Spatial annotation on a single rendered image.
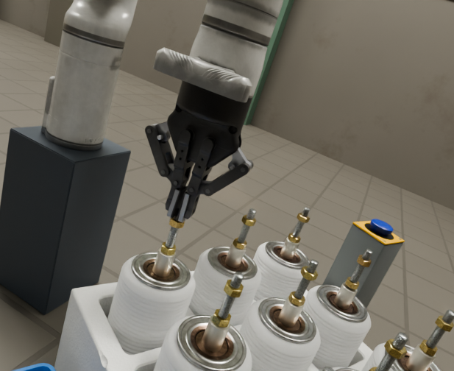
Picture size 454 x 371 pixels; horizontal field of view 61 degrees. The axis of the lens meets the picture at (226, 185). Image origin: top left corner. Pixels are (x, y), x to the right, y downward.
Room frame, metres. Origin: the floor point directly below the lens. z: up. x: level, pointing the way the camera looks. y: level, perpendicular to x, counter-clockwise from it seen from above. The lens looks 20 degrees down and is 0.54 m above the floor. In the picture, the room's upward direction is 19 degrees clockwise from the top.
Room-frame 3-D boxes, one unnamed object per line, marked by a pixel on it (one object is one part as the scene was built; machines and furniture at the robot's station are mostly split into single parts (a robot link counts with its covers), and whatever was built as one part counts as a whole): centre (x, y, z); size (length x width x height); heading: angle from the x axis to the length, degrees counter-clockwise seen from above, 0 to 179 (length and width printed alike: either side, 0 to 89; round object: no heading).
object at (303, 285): (0.40, -0.13, 0.30); 0.01 x 0.01 x 0.08
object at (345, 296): (0.49, -0.21, 0.26); 0.02 x 0.02 x 0.03
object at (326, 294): (0.49, -0.21, 0.25); 0.08 x 0.08 x 0.01
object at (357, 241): (0.66, -0.29, 0.16); 0.07 x 0.07 x 0.31; 43
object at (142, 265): (0.41, 0.04, 0.25); 0.08 x 0.08 x 0.01
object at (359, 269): (0.49, -0.21, 0.31); 0.01 x 0.01 x 0.08
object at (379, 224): (0.66, -0.29, 0.32); 0.04 x 0.04 x 0.02
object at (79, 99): (0.62, 0.27, 0.39); 0.09 x 0.09 x 0.17; 72
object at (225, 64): (0.39, 0.05, 0.52); 0.11 x 0.09 x 0.06; 170
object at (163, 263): (0.41, 0.04, 0.26); 0.02 x 0.02 x 0.03
